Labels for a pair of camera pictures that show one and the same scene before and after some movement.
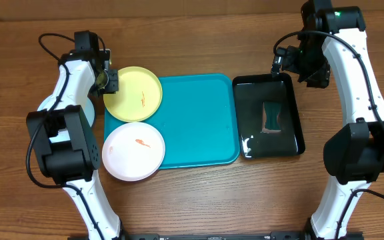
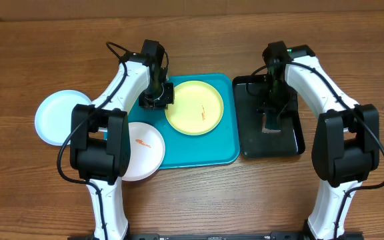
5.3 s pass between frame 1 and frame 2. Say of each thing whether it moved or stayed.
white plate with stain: stayed
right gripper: moved
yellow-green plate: moved
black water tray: stayed
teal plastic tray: stayed
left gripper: moved
